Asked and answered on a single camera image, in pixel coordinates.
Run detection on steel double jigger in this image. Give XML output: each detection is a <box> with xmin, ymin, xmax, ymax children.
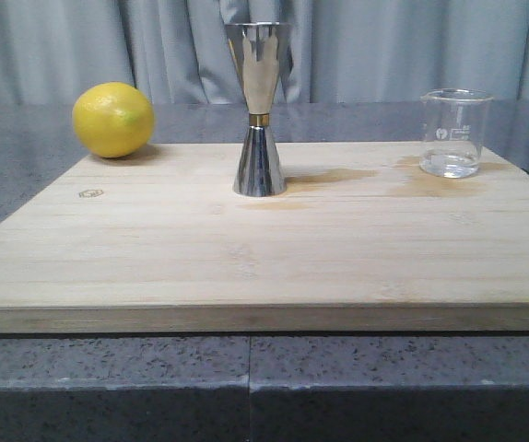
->
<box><xmin>225</xmin><ymin>22</ymin><xmax>290</xmax><ymax>197</ymax></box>

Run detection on clear glass beaker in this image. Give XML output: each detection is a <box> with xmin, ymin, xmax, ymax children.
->
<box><xmin>419</xmin><ymin>88</ymin><xmax>493</xmax><ymax>179</ymax></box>

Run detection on light wooden cutting board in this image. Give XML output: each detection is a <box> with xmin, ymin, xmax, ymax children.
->
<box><xmin>0</xmin><ymin>142</ymin><xmax>529</xmax><ymax>333</ymax></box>

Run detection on yellow lemon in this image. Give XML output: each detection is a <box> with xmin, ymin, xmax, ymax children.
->
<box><xmin>72</xmin><ymin>82</ymin><xmax>155</xmax><ymax>158</ymax></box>

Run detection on grey curtain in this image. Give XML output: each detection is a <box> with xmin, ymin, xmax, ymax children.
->
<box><xmin>0</xmin><ymin>1</ymin><xmax>529</xmax><ymax>105</ymax></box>

